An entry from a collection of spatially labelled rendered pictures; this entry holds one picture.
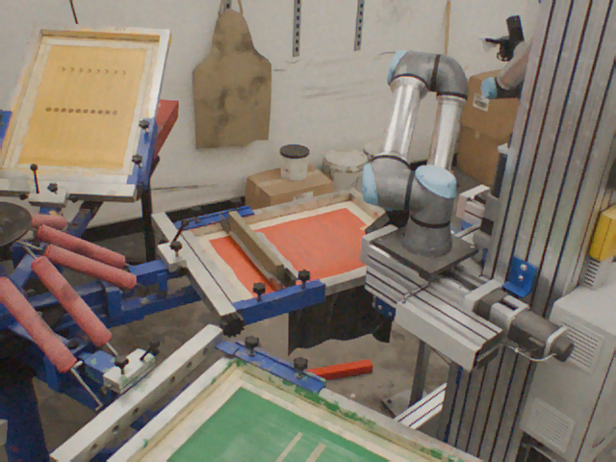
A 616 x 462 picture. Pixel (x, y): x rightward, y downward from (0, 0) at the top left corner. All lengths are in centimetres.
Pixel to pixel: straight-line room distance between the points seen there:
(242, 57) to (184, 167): 81
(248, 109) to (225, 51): 40
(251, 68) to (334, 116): 81
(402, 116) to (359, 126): 297
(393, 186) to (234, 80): 256
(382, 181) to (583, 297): 63
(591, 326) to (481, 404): 57
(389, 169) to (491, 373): 75
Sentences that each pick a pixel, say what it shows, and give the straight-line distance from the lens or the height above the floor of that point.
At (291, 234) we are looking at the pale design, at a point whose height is 96.
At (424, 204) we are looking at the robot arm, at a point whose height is 141.
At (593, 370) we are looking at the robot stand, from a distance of 191.
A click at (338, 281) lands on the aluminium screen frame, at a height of 100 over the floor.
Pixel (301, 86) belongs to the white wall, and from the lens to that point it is 457.
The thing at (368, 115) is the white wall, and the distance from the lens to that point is 495.
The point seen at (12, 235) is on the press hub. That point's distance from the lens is 195.
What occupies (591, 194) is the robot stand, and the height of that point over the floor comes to 154.
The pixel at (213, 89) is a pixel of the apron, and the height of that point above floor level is 94.
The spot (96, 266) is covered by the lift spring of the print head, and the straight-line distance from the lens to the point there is 206.
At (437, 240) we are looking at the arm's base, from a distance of 189.
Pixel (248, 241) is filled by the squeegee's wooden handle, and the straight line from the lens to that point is 233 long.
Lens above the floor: 224
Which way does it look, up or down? 30 degrees down
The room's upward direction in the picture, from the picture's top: 3 degrees clockwise
